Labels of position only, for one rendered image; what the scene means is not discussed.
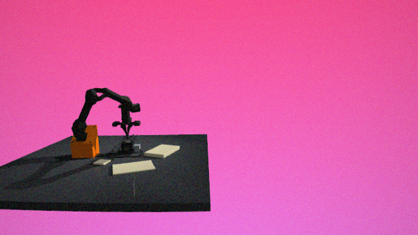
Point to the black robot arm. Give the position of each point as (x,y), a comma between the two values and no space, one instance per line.
(92,98)

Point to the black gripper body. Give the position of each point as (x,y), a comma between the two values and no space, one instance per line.
(125,119)

